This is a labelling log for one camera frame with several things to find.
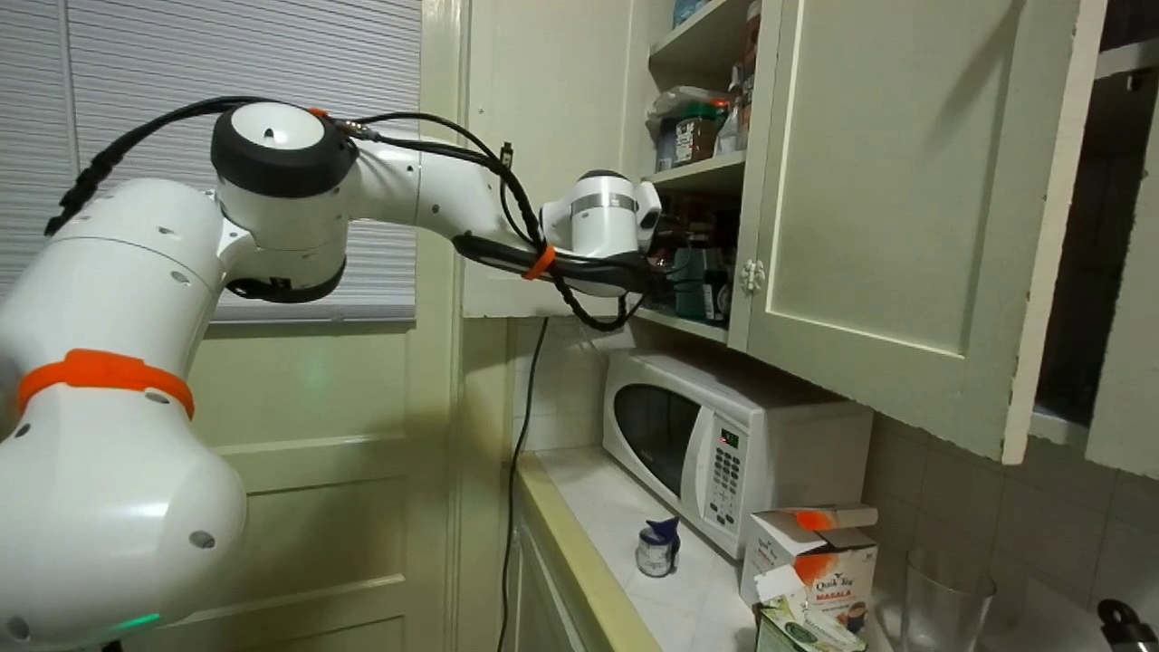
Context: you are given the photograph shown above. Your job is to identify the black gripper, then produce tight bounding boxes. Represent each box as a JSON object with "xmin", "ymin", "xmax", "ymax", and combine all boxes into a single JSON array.
[{"xmin": 626, "ymin": 234, "xmax": 679, "ymax": 304}]

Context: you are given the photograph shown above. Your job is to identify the pale green shelf cabinet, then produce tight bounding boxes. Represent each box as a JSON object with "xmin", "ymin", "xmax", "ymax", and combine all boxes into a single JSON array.
[{"xmin": 624, "ymin": 0, "xmax": 775, "ymax": 353}]

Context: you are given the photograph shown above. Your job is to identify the pale green upper cabinet door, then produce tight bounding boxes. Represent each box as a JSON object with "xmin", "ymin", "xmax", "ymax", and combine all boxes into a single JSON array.
[{"xmin": 724, "ymin": 0, "xmax": 1113, "ymax": 469}]

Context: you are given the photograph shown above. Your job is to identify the pale green cabinet door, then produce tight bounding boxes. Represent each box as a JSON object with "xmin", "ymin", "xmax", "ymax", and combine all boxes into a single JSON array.
[
  {"xmin": 511, "ymin": 502, "xmax": 580, "ymax": 652},
  {"xmin": 724, "ymin": 0, "xmax": 1113, "ymax": 469}
]

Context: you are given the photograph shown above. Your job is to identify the pale green lower cabinet door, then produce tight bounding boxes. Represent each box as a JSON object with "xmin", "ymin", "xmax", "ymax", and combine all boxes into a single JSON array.
[{"xmin": 511, "ymin": 502, "xmax": 580, "ymax": 652}]

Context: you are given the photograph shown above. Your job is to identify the teal plastic container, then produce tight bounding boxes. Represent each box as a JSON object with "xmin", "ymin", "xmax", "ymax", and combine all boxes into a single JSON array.
[{"xmin": 665, "ymin": 238, "xmax": 736, "ymax": 325}]

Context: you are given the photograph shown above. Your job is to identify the white food bag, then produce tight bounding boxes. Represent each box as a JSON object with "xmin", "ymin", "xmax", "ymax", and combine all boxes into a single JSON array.
[{"xmin": 643, "ymin": 83, "xmax": 741, "ymax": 172}]

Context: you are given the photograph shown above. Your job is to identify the white microwave oven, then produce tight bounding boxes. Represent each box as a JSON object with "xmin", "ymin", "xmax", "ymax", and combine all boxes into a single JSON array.
[{"xmin": 596, "ymin": 347, "xmax": 875, "ymax": 566}]

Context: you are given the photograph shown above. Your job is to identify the small jar with blue label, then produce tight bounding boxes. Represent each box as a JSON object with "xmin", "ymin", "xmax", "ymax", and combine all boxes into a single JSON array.
[{"xmin": 630, "ymin": 513, "xmax": 689, "ymax": 583}]

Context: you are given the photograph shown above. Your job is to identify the orange and white carton box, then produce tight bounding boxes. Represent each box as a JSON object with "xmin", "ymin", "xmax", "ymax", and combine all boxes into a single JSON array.
[{"xmin": 736, "ymin": 498, "xmax": 882, "ymax": 609}]

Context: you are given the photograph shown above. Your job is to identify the green and white carton box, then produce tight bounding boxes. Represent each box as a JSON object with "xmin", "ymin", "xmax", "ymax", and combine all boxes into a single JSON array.
[{"xmin": 749, "ymin": 590, "xmax": 868, "ymax": 652}]

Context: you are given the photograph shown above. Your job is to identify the clear glass pitcher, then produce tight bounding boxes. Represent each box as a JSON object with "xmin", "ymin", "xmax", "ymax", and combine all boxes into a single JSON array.
[{"xmin": 895, "ymin": 548, "xmax": 998, "ymax": 652}]

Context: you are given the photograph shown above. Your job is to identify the large white window blind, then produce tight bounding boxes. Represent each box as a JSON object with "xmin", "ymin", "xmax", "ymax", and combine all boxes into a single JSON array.
[{"xmin": 0, "ymin": 0, "xmax": 422, "ymax": 334}]

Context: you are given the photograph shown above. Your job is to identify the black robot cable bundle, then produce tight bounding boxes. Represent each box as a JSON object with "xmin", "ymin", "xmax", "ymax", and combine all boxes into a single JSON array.
[{"xmin": 42, "ymin": 94, "xmax": 661, "ymax": 335}]

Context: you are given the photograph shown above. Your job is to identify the black power cable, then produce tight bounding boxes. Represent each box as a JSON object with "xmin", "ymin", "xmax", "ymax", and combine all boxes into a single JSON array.
[{"xmin": 488, "ymin": 316, "xmax": 554, "ymax": 652}]

